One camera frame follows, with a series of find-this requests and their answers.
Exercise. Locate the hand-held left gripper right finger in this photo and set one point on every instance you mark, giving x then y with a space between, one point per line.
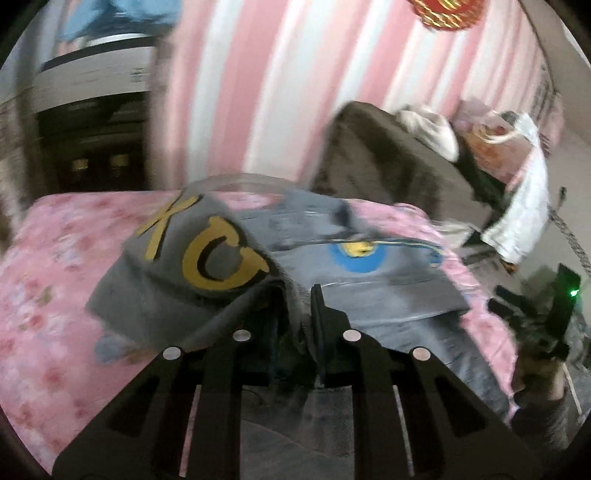
318 332

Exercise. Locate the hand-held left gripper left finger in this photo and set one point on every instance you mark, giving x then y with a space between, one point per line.
221 369

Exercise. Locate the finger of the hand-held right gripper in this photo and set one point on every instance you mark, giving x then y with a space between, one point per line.
505 311

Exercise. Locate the grey denim hooded jacket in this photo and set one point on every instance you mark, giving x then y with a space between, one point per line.
369 286

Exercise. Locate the person's right forearm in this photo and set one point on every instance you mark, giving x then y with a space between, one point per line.
545 415

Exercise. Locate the white pale blue blanket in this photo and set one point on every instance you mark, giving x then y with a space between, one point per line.
526 203

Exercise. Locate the black garment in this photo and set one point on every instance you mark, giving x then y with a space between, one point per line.
480 180

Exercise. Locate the pink gift bag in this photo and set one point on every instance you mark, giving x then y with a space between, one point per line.
494 152

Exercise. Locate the brown covered sofa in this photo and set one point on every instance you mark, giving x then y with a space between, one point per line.
392 175

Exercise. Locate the pink floral bed sheet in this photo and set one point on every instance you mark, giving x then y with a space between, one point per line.
55 277

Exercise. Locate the white cloth bundle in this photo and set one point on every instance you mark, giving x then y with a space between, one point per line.
434 134

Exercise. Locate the striped floral curtain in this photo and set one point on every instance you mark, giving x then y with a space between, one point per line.
14 175

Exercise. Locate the silver black water dispenser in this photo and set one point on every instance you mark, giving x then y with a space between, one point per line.
92 115

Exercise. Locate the water dispenser bottle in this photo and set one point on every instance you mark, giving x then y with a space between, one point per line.
120 40

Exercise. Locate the blue cloth cover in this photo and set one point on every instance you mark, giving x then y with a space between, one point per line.
115 14

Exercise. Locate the red gold wall decoration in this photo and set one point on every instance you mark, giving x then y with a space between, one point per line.
443 16

